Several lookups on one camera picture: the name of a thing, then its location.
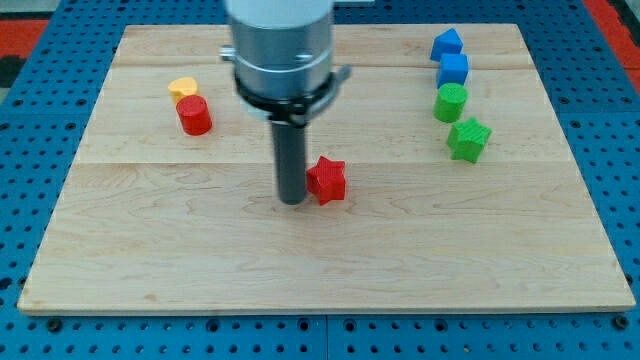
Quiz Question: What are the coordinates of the blue pentagon block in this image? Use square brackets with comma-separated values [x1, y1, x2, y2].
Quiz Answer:
[429, 28, 464, 62]

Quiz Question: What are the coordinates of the yellow heart block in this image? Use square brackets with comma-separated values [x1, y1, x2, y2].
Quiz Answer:
[167, 77, 200, 105]

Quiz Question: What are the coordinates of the green cylinder block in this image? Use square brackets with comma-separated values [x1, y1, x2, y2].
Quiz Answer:
[433, 83, 468, 123]

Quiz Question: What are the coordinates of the wooden board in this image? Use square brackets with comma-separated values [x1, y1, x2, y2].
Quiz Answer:
[18, 24, 636, 316]

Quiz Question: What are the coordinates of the red star block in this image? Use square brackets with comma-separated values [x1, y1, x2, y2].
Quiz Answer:
[306, 156, 347, 205]

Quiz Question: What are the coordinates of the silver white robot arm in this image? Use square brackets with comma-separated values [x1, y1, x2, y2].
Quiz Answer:
[220, 0, 351, 128]

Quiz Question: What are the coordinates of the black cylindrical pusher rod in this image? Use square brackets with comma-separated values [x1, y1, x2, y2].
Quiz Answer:
[271, 123, 307, 205]

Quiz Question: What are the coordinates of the green star block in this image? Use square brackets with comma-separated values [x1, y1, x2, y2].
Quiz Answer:
[446, 117, 492, 163]

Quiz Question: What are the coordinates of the blue cube block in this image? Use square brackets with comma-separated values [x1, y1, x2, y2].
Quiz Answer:
[436, 53, 469, 88]

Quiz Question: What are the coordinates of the red cylinder block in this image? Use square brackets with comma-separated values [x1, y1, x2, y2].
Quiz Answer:
[176, 95, 213, 136]

